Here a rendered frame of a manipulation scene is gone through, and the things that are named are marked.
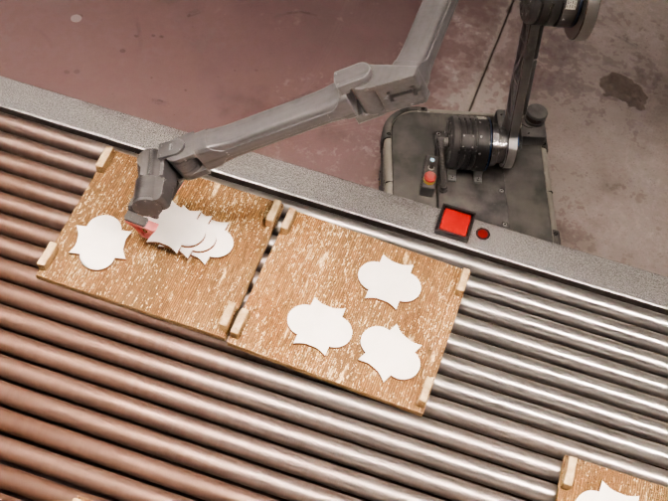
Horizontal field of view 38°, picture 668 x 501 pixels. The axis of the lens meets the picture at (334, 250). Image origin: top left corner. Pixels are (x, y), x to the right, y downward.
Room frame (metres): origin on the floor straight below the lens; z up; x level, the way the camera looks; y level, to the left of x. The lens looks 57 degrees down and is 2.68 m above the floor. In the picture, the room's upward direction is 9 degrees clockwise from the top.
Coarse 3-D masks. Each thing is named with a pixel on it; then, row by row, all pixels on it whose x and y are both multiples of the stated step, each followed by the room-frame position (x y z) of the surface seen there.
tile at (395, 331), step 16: (368, 336) 0.94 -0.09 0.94; (384, 336) 0.95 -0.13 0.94; (400, 336) 0.95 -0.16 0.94; (368, 352) 0.91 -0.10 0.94; (384, 352) 0.91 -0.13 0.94; (400, 352) 0.92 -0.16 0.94; (416, 352) 0.93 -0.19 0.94; (384, 368) 0.88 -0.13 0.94; (400, 368) 0.88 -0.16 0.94; (416, 368) 0.89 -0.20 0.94
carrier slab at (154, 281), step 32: (128, 160) 1.29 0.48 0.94; (96, 192) 1.19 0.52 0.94; (128, 192) 1.20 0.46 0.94; (192, 192) 1.23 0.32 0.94; (224, 192) 1.24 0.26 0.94; (256, 224) 1.17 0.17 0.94; (64, 256) 1.02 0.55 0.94; (128, 256) 1.04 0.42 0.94; (160, 256) 1.05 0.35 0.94; (256, 256) 1.09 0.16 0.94; (96, 288) 0.96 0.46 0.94; (128, 288) 0.97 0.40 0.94; (160, 288) 0.98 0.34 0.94; (192, 288) 0.99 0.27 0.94; (224, 288) 1.00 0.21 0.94; (192, 320) 0.92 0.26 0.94
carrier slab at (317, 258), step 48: (288, 240) 1.15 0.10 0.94; (336, 240) 1.16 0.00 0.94; (288, 288) 1.03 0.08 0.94; (336, 288) 1.05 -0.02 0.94; (432, 288) 1.08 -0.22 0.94; (240, 336) 0.90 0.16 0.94; (288, 336) 0.92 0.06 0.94; (432, 336) 0.97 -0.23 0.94; (336, 384) 0.83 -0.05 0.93; (384, 384) 0.85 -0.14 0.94; (432, 384) 0.86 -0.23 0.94
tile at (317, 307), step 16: (304, 304) 0.99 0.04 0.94; (320, 304) 1.00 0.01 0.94; (288, 320) 0.95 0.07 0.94; (304, 320) 0.95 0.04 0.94; (320, 320) 0.96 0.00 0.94; (336, 320) 0.97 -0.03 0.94; (304, 336) 0.92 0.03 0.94; (320, 336) 0.92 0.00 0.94; (336, 336) 0.93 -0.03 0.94; (320, 352) 0.89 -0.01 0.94
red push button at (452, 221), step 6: (444, 210) 1.29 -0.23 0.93; (450, 210) 1.30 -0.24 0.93; (444, 216) 1.28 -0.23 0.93; (450, 216) 1.28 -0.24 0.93; (456, 216) 1.28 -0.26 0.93; (462, 216) 1.28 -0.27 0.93; (468, 216) 1.29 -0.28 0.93; (444, 222) 1.26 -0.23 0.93; (450, 222) 1.26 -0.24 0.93; (456, 222) 1.27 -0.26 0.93; (462, 222) 1.27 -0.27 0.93; (468, 222) 1.27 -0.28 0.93; (444, 228) 1.24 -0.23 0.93; (450, 228) 1.25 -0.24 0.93; (456, 228) 1.25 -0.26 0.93; (462, 228) 1.25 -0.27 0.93; (462, 234) 1.24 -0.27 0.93
